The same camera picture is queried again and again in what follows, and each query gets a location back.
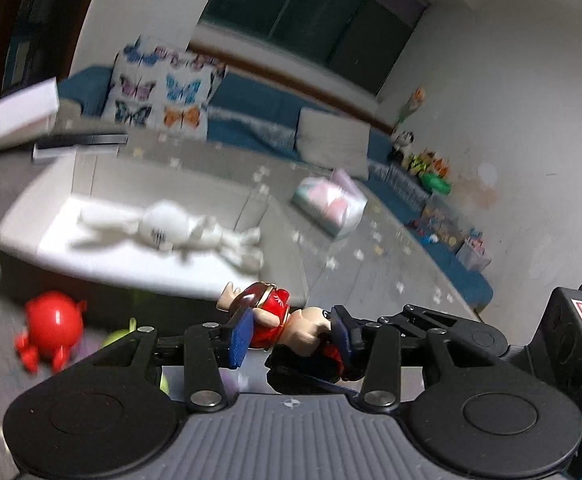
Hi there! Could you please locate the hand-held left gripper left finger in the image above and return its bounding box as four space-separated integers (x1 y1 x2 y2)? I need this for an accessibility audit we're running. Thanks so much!
78 305 257 411

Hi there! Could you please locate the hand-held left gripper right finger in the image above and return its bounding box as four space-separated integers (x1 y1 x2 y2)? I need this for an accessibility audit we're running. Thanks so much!
330 304 510 411

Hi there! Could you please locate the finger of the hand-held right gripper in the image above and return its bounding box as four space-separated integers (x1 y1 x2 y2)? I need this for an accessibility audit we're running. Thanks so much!
265 344 368 395
377 304 512 358

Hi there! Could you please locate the red helmet toy figure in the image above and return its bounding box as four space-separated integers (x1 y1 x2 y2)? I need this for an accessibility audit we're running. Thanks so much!
217 281 364 381

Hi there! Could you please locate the white storage container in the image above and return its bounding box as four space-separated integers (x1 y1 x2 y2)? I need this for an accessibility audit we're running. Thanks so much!
0 152 309 311

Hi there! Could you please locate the clear bag with pink items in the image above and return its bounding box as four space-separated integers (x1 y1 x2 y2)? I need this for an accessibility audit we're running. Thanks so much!
291 169 369 238

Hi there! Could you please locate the grey patterned floor mat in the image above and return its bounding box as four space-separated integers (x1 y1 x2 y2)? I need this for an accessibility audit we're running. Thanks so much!
0 105 482 480

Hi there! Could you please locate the small clear box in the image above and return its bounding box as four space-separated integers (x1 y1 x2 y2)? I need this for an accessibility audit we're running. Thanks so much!
456 232 492 273

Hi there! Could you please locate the row of small toys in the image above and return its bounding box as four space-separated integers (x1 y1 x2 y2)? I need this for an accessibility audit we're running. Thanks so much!
411 195 476 256

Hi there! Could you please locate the white plush doll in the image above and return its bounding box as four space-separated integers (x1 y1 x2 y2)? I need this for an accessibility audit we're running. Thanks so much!
74 200 264 273

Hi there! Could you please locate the green inflatable toy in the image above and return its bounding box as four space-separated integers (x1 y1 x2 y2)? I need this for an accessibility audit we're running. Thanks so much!
420 172 452 196

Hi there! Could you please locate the pile of small colourful toys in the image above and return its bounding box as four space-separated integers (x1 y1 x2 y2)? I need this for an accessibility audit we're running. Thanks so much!
403 150 454 176

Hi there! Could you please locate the red round toy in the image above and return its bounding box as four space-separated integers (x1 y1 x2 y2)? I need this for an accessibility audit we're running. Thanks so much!
14 291 88 373

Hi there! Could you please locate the grey pillow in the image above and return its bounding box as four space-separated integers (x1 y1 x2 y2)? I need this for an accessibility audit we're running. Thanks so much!
295 107 372 181

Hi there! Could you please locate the panda plush toy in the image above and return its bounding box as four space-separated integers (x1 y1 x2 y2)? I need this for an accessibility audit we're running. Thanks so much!
390 129 418 161

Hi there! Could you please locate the blue sofa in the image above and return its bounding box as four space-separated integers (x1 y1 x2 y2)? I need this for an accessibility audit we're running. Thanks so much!
64 65 494 311

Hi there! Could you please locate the butterfly print pillow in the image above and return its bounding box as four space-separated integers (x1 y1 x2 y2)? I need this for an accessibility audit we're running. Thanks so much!
102 35 228 141

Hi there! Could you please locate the wooden window sill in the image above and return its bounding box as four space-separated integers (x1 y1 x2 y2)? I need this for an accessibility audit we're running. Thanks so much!
188 42 397 133

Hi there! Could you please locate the white box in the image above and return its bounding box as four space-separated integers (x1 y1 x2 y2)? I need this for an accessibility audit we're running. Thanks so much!
0 77 61 153

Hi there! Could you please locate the dark window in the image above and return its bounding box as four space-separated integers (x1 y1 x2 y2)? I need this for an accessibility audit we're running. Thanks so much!
197 0 431 96

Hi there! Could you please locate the dark wooden door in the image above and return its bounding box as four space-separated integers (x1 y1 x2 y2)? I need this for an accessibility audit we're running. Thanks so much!
0 0 107 106

